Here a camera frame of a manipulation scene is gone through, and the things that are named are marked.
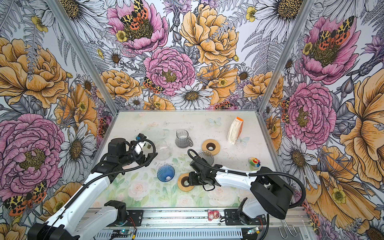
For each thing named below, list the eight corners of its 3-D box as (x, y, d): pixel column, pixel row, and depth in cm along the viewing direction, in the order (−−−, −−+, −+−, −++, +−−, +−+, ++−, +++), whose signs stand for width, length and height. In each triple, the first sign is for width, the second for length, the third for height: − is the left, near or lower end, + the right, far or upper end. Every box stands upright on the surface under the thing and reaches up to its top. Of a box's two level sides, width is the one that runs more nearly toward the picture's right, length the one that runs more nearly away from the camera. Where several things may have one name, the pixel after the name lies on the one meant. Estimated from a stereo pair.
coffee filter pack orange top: (223, 139, 107) (226, 128, 98) (233, 126, 114) (236, 116, 105) (233, 145, 104) (237, 134, 95) (243, 132, 111) (247, 121, 102)
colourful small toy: (250, 167, 94) (251, 165, 92) (248, 159, 98) (249, 157, 96) (260, 167, 94) (261, 165, 92) (257, 159, 98) (258, 157, 96)
